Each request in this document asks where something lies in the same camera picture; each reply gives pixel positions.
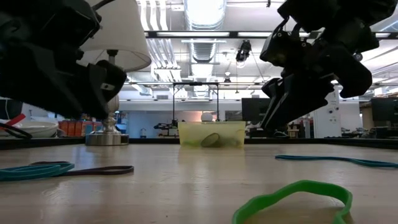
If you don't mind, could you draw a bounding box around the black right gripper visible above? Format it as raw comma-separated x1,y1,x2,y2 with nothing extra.
259,18,380,131

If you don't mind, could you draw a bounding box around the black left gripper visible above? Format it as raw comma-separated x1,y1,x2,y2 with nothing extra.
0,0,127,121

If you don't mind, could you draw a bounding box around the thin dark brown rubber band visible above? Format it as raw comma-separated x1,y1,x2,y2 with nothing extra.
29,161,135,177

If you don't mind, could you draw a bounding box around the green rubber band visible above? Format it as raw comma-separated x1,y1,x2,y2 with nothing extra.
231,179,354,224

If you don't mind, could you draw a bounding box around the teal rubber band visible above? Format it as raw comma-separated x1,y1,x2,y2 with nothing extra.
274,154,398,169
0,162,76,182

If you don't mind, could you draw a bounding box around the yellow translucent plastic bin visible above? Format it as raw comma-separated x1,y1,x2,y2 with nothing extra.
177,121,247,149

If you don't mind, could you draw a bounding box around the black monitor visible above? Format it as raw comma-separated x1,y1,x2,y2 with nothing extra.
370,96,398,128
241,97,271,123
0,98,24,121

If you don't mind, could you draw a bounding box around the orange box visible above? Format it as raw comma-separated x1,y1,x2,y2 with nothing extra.
58,119,103,138

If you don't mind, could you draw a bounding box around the black hanging ceiling device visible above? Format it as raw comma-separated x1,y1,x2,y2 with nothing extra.
235,39,252,63

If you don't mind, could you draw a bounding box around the silver lamp white shade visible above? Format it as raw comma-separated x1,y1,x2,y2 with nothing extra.
76,0,152,146

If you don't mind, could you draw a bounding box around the white bowl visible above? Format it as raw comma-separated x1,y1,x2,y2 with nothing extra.
0,120,59,139

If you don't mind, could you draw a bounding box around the black aluminium table frame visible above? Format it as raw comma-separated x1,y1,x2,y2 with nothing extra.
0,137,398,151

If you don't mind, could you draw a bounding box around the red strap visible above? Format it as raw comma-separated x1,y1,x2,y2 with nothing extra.
5,113,26,128

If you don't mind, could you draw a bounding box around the thick black cable loop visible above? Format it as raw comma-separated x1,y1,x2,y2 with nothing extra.
0,122,33,140

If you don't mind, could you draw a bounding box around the black overhead frame beam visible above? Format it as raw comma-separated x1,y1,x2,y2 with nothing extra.
144,30,398,40

